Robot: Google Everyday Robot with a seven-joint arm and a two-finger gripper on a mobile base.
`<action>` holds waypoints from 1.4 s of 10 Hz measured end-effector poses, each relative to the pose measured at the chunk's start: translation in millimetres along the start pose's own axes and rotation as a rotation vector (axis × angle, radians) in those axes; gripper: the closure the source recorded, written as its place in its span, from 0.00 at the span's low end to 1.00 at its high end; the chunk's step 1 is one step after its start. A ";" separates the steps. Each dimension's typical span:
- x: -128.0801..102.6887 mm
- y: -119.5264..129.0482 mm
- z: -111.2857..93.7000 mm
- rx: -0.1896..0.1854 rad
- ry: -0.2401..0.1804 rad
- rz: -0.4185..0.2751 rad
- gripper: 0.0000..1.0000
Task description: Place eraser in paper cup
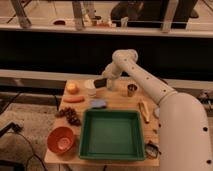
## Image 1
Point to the white paper cup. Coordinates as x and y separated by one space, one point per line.
89 84

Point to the small clear glass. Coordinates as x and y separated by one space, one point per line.
92 93

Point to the green plastic tray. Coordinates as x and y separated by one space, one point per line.
111 135

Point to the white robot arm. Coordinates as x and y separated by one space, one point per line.
184 138

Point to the yellow apple toy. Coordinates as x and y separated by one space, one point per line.
72 88

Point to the bunch of dark grapes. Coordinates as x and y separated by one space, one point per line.
70 114

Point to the orange bowl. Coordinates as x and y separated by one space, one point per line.
60 140

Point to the metal cup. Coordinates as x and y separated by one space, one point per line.
131 89

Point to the wooden tongs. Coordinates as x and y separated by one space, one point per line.
144 111

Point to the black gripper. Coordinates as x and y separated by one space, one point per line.
99 83

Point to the orange carrot toy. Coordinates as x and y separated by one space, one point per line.
76 99

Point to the metal object at table corner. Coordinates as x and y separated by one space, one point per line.
152 150

